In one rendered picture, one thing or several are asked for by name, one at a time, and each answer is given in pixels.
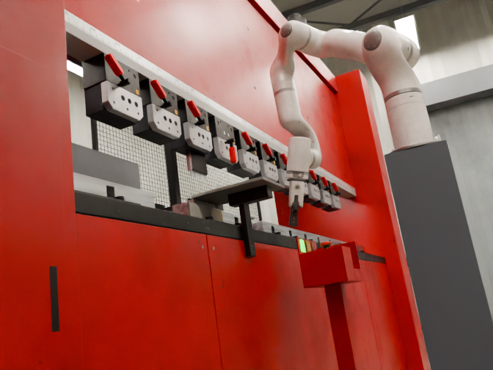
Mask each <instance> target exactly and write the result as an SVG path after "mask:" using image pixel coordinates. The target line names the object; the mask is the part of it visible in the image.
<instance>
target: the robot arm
mask: <svg viewBox="0 0 493 370"><path fill-rule="evenodd" d="M278 41H279V48H278V52H277V55H276V57H275V59H274V61H273V62H272V64H271V68H270V79H271V85H272V90H273V94H274V100H275V104H276V107H277V113H278V117H279V120H280V124H281V126H282V127H283V128H284V129H286V130H287V131H289V132H290V133H291V134H292V135H293V137H291V138H289V143H288V160H287V170H286V178H288V179H287V181H290V187H289V207H291V213H290V216H289V226H292V227H297V226H298V212H299V208H302V207H303V199H304V183H307V181H306V180H308V175H309V169H316V168H318V167H319V166H320V165H321V160H322V158H321V149H320V146H319V143H318V138H317V136H316V135H315V132H314V131H313V129H312V128H311V127H310V125H309V124H308V123H307V122H306V121H305V119H304V118H303V117H302V114H301V110H300V106H299V100H298V96H297V92H296V86H295V83H294V79H293V74H294V71H295V61H294V57H293V53H294V51H295V50H297V51H300V52H302V53H304V54H307V55H310V56H312V57H317V58H327V57H336V58H341V59H350V60H354V61H357V62H362V63H365V64H366V65H367V67H368V69H369V71H370V73H371V74H372V76H373V77H374V79H375V80H376V82H377V84H378V85H379V87H380V88H381V91H382V94H383V98H384V104H385V108H386V111H387V117H388V120H389V124H390V130H391V134H392V140H393V143H394V147H395V149H392V151H391V152H390V153H393V152H397V151H400V150H406V149H409V148H414V147H417V146H421V145H427V144H430V143H433V142H438V141H441V139H440V136H439V134H438V136H434V135H433V132H432V129H431V124H430V120H429V117H428V112H427V109H426V103H425V100H424V97H423V91H422V88H421V85H420V82H419V79H418V77H417V76H416V74H415V72H414V71H413V70H412V68H413V67H414V66H415V65H416V64H417V62H418V60H419V57H420V51H419V48H418V46H417V44H416V42H415V41H413V40H412V39H411V38H410V37H407V36H406V35H404V34H402V33H400V32H399V31H397V30H395V29H394V28H391V27H389V26H383V25H380V26H375V27H373V28H371V29H370V30H368V31H367V33H364V32H357V31H353V30H347V29H331V30H329V31H328V32H324V31H321V30H318V29H315V28H313V27H311V26H308V25H307V24H305V23H302V22H300V21H295V20H292V21H288V22H286V23H284V24H283V25H282V27H281V29H280V31H279V34H278Z"/></svg>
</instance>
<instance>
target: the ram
mask: <svg viewBox="0 0 493 370"><path fill-rule="evenodd" d="M64 7H65V10H67V11H68V12H70V13H72V14H73V15H75V16H76V17H78V18H80V19H81V20H83V21H84V22H86V23H88V24H89V25H91V26H93V27H94V28H96V29H97V30H99V31H100V32H102V33H104V34H105V35H107V36H109V37H110V38H112V39H113V40H116V41H117V42H118V43H120V44H122V45H123V46H125V47H126V48H128V49H130V50H132V51H133V52H135V53H136V54H138V55H139V56H141V57H143V58H145V59H146V60H147V61H149V62H151V63H153V64H154V65H156V66H157V67H159V68H160V69H162V70H164V71H166V72H167V73H169V74H170V75H172V76H174V77H175V78H176V79H179V80H180V81H182V82H183V83H185V84H187V85H189V86H190V87H191V88H193V89H195V90H196V91H198V92H199V93H201V94H203V95H204V96H206V97H208V98H210V99H211V100H212V101H214V102H216V103H218V104H219V105H220V106H223V107H224V108H225V109H227V110H229V111H230V112H232V113H233V114H235V115H237V116H239V117H240V118H242V119H243V120H245V121H247V122H248V123H250V124H252V125H253V126H254V127H256V128H258V129H260V130H261V131H263V132H264V133H266V134H268V135H269V136H271V137H273V138H274V139H276V140H277V141H279V142H281V143H282V144H283V145H286V146H287V147H288V143H289V138H291V137H293V135H292V134H291V133H290V132H289V131H287V130H286V129H284V128H283V127H282V126H281V124H280V120H279V117H278V113H277V107H276V104H275V100H274V94H273V90H272V85H271V79H270V68H271V64H272V62H273V61H274V59H275V57H276V55H277V52H278V48H279V41H278V33H277V32H276V31H275V30H274V29H273V28H272V27H271V25H270V24H269V23H268V22H267V21H266V20H265V19H264V18H263V17H262V16H261V14H260V13H259V12H258V11H257V10H256V9H255V8H254V7H253V6H252V5H251V4H250V3H249V2H248V1H247V0H139V2H138V1H137V0H64ZM65 33H66V47H67V54H68V55H70V56H72V57H74V58H76V59H77V60H79V61H81V62H83V61H85V60H88V59H90V58H92V57H95V56H97V55H99V54H102V53H106V54H113V55H114V57H115V59H116V60H118V61H120V62H121V63H123V64H125V65H127V66H128V67H130V68H132V69H134V70H136V71H137V72H138V74H139V81H142V80H145V79H148V78H149V79H152V80H155V79H156V80H158V82H159V84H160V85H162V86H164V87H166V88H167V89H169V90H171V91H173V92H174V93H176V97H177V101H179V100H182V99H186V100H188V101H193V102H194V103H195V104H196V105H197V106H199V107H200V108H202V109H204V110H205V111H207V113H208V117H211V116H214V115H215V116H216V117H218V118H220V119H221V120H223V121H225V122H227V123H229V124H230V125H232V126H233V130H234V131H235V130H238V129H239V130H241V131H243V132H244V131H246V132H247V133H248V135H250V136H251V137H253V138H255V142H259V141H260V142H262V143H263V144H265V143H267V144H268V146H269V147H270V148H273V151H274V152H277V151H278V152H279V153H281V154H283V153H284V154H285V155H286V156H287V157H288V152H287V151H285V150H283V149H282V148H280V147H278V146H276V145H275V144H273V143H272V142H269V141H268V140H267V139H264V138H263V137H261V136H260V135H258V134H256V133H255V132H253V131H251V130H249V129H248V128H246V127H244V126H243V125H241V124H240V123H237V122H236V121H234V120H233V119H231V118H229V117H228V116H226V115H224V114H222V113H221V112H219V111H217V110H216V109H214V108H213V107H211V106H209V105H207V104H205V103H204V102H202V101H201V100H199V99H197V98H195V97H194V96H193V95H190V94H188V93H187V92H185V91H184V90H182V89H181V88H179V87H177V86H175V85H174V84H172V83H170V82H168V81H167V80H165V79H163V78H161V77H160V76H158V75H157V74H155V73H154V72H152V71H150V70H148V69H147V68H145V67H143V66H141V65H140V64H138V63H137V62H135V61H133V60H132V59H129V58H128V57H126V56H125V55H123V54H121V53H120V52H118V51H116V50H114V49H113V48H111V47H109V46H108V45H106V44H105V43H102V42H101V41H99V40H98V39H96V38H94V37H93V36H91V35H89V34H87V33H86V32H84V31H82V30H81V29H79V28H78V27H76V26H74V25H73V24H71V23H69V22H67V21H65ZM293 57H294V61H295V71H294V74H293V79H294V83H295V86H296V92H297V96H298V100H299V106H300V110H301V114H302V117H303V118H304V119H305V121H306V122H307V123H308V124H309V125H310V127H311V128H312V129H313V131H314V132H315V135H316V136H317V138H318V143H319V146H320V149H321V158H322V160H321V165H320V166H319V167H321V168H323V169H325V170H326V171H327V172H329V173H331V174H333V175H334V176H336V177H337V178H339V179H340V180H342V181H344V182H346V183H347V184H349V185H350V186H352V187H354V181H353V177H352V173H351V166H350V162H349V158H348V151H347V147H346V141H345V137H344V133H343V126H342V122H341V118H340V111H339V107H338V103H337V97H336V95H335V94H334V93H333V92H332V91H331V90H330V89H329V88H328V87H327V86H326V85H325V84H324V83H323V82H322V81H321V80H320V79H319V77H318V76H317V75H316V74H315V73H314V72H313V71H312V70H311V69H310V68H309V66H308V65H307V64H306V63H305V62H304V61H303V60H302V59H301V58H300V57H299V55H298V54H297V53H296V52H294V53H293ZM309 170H313V171H314V173H315V174H316V175H320V176H321V177H325V178H326V180H327V181H331V182H332V183H336V185H337V187H338V192H340V193H341V195H340V196H341V197H344V198H345V199H348V198H351V197H356V192H354V191H352V190H351V189H349V188H348V187H346V186H344V185H342V184H340V183H339V182H337V181H336V180H334V179H332V178H330V177H329V176H328V175H325V174H323V173H322V172H320V171H319V170H317V169H309Z"/></svg>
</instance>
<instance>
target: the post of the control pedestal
mask: <svg viewBox="0 0 493 370"><path fill-rule="evenodd" d="M324 289H325V293H326V301H327V305H328V310H329V318H330V322H331V327H332V335H333V339H334V343H335V351H336V355H337V364H338V368H339V370H361V369H360V365H359V358H358V354H357V346H356V341H355V337H354V330H353V326H352V322H351V314H350V310H349V306H348V298H347V294H346V287H345V283H338V284H333V285H328V286H324Z"/></svg>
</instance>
